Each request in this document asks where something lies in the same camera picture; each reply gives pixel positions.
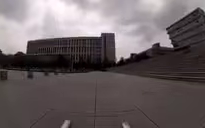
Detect grey paved plaza ground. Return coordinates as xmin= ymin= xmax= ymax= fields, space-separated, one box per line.
xmin=0 ymin=69 xmax=205 ymax=128

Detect low building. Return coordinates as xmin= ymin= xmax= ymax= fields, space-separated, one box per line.
xmin=129 ymin=42 xmax=175 ymax=62

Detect long curved grey building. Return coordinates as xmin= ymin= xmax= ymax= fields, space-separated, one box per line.
xmin=26 ymin=32 xmax=117 ymax=64

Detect wide grey stone steps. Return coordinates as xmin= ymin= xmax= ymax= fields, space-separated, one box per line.
xmin=107 ymin=47 xmax=205 ymax=84

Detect robot's own part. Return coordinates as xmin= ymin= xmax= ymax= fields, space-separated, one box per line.
xmin=60 ymin=119 xmax=72 ymax=128
xmin=121 ymin=121 xmax=131 ymax=128

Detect tall slab-fronted grey building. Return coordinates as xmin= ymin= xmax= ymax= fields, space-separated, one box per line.
xmin=165 ymin=4 xmax=205 ymax=49

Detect row of trees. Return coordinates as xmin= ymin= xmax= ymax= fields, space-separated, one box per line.
xmin=0 ymin=47 xmax=117 ymax=72

